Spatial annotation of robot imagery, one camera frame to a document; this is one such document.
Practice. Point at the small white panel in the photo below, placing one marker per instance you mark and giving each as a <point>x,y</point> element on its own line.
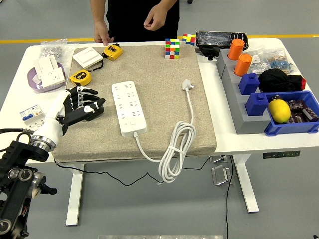
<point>36,79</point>

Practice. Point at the clear bag of components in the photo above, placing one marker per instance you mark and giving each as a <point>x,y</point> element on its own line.
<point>259,62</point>

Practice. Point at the person's left forearm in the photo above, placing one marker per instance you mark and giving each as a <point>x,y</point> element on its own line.
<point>165,4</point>

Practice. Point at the small colourful puzzle cube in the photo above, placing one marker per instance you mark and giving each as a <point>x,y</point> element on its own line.
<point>188,39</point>

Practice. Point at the white socket panel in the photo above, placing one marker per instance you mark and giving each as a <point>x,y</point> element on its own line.
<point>52,77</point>

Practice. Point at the small black round part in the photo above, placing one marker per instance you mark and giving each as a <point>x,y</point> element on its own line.
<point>276,97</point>

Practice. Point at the black case in plastic wrap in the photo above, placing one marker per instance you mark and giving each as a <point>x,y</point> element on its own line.
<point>214,39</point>

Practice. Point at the black table control panel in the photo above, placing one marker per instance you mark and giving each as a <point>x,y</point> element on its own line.
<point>281,155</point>

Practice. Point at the person's right forearm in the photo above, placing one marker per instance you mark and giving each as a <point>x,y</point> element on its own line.
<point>98,11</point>

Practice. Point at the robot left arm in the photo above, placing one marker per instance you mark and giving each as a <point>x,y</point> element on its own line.
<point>15,179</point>

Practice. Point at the dark maroon capacitor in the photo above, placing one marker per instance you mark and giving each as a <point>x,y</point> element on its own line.
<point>297,118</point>
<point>297,104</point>
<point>310,114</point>

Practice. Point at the person's left hand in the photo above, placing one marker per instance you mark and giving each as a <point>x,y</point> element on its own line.
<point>157,17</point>

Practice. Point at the purple dish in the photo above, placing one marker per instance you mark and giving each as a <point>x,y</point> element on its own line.
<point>49,89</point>

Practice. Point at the white switch panel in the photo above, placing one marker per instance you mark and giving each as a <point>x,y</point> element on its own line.
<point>46,64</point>

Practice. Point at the blue block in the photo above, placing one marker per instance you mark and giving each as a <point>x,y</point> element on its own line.
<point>248,84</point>
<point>256,105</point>

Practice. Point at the person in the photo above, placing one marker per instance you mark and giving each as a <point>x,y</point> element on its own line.
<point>124,20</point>

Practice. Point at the clear bag of blue resistors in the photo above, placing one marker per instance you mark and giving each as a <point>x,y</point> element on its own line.
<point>281,64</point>

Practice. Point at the clear bag of screws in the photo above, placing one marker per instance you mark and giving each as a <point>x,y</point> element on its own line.
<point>53,49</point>

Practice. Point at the orange cylinder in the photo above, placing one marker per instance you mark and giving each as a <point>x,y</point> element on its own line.
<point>243,65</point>
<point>235,49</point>

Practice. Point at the white blue circuit breaker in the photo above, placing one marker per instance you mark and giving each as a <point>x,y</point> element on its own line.
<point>30,115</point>

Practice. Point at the blue plastic bin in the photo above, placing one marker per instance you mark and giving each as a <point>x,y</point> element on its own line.
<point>289,128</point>

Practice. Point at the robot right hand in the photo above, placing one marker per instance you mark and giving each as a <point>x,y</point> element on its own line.
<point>316,237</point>

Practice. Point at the yellow lemon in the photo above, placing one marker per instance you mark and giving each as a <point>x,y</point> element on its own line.
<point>279,111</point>

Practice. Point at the person's right hand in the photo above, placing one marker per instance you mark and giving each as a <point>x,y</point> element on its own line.
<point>102,32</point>

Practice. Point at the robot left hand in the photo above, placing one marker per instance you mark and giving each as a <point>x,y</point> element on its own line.
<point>53,117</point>

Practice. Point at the black cloth with red patch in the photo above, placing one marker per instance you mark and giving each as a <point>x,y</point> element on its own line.
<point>274,79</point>

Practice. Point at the white wall switch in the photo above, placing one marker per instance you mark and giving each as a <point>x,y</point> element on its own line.
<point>87,57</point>

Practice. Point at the black office chair base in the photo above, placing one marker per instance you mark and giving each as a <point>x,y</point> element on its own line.
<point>190,1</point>

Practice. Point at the white table leg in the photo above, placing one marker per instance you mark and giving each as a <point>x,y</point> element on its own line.
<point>74,199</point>
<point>245,184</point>

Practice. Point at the grey-brown mat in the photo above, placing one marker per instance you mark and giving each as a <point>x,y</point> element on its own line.
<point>154,99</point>

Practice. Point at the grey stepped block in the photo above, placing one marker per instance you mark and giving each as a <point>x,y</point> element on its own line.
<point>234,99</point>

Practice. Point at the large colourful puzzle cube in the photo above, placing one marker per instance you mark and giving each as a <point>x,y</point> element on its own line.
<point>172,49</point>

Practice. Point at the silver metal bracket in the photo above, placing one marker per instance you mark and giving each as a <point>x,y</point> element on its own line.
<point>221,175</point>
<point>218,159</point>

